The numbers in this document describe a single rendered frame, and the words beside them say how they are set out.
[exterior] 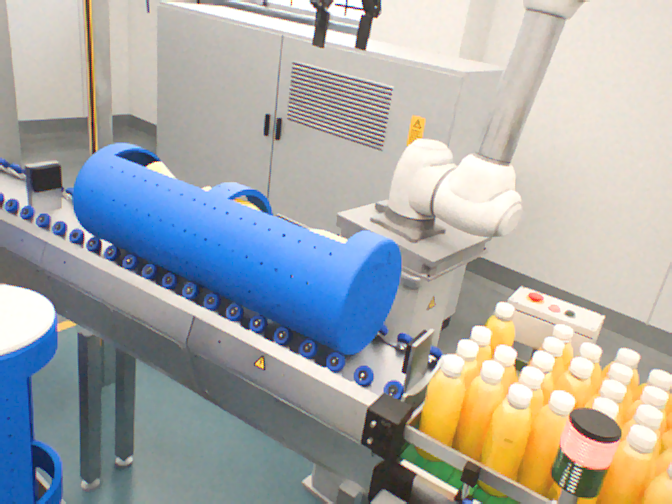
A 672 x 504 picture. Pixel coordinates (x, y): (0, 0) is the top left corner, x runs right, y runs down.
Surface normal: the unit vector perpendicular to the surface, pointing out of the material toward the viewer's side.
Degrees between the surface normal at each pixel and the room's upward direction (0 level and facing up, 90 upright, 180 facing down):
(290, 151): 90
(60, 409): 0
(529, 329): 90
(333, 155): 90
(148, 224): 79
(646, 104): 90
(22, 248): 71
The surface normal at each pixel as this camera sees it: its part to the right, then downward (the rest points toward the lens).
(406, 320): 0.08, 0.42
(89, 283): -0.47, -0.04
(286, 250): -0.33, -0.37
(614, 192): -0.64, 0.23
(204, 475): 0.13, -0.91
